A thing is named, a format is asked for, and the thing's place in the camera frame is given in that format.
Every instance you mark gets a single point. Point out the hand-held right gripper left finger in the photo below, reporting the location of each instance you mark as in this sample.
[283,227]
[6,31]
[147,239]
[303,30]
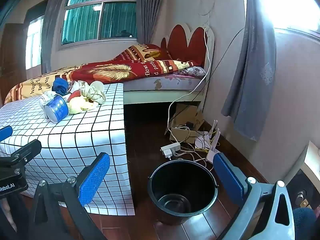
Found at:
[93,177]

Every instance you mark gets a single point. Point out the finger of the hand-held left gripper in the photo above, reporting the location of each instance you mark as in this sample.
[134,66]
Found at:
[27,150]
[5,133]

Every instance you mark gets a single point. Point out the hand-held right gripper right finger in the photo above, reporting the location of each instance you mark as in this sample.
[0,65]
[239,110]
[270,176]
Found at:
[227,177]

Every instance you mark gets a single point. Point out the black plastic bucket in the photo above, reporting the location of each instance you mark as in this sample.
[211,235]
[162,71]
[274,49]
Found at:
[162,180]

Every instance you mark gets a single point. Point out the yellow paper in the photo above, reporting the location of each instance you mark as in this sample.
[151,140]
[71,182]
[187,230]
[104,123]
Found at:
[77,105]

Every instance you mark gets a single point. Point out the blue wrapper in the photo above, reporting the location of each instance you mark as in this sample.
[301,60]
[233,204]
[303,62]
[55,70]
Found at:
[60,85]

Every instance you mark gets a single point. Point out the red wrapper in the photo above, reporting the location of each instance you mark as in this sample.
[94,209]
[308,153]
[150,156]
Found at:
[75,95]

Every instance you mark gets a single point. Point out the beige wrapper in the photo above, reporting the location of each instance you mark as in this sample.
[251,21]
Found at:
[93,95]

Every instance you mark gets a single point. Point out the white paper cup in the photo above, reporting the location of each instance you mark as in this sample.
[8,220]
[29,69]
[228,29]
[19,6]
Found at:
[98,85]

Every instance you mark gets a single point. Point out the white router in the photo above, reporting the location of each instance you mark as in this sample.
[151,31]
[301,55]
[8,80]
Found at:
[211,155]

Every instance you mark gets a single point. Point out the white modem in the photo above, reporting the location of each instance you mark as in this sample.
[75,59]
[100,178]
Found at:
[201,141]

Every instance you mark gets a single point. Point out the checkered cloth table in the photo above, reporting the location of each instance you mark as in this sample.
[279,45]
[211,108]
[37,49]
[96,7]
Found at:
[75,135]

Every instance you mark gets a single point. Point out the cardboard box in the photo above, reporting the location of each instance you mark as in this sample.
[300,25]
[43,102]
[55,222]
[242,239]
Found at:
[185,135]

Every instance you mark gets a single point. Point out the white power strip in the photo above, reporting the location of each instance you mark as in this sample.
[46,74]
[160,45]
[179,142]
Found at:
[171,148]

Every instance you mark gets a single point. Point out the brown wooden door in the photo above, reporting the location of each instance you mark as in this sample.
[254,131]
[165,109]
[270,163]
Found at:
[12,62]

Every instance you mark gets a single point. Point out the person's dark blue clothing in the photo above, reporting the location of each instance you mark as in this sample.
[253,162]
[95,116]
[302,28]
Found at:
[306,225]

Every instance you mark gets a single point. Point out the small bright window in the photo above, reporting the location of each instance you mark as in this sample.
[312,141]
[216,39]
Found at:
[33,42]

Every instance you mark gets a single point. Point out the grey patterned curtain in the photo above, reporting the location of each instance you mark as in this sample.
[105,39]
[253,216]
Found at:
[252,80]

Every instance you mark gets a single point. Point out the bed with red blanket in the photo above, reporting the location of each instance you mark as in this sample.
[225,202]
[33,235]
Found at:
[112,71]

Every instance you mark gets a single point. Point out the floral pillow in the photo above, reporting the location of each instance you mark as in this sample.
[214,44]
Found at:
[193,71]

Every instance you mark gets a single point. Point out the bed with floral mattress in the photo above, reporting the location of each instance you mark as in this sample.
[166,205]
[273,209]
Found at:
[162,82]

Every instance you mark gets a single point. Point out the window with green curtain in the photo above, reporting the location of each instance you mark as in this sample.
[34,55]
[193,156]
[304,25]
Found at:
[82,17]

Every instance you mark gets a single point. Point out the red scalloped headboard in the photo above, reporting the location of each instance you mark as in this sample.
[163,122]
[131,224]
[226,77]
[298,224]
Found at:
[178,42]

